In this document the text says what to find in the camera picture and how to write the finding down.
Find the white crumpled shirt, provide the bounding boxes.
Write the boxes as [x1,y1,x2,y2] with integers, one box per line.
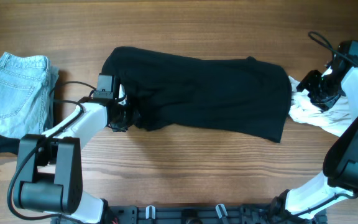
[288,77,352,137]

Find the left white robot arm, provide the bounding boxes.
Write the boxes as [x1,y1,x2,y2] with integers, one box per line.
[7,74,135,223]

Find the light blue denim jeans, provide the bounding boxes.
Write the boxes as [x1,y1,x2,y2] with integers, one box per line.
[0,52,59,139]

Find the black t-shirt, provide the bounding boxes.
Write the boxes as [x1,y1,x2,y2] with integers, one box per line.
[101,47,291,142]

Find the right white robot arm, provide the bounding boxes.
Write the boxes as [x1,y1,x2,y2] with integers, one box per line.
[266,40,358,223]

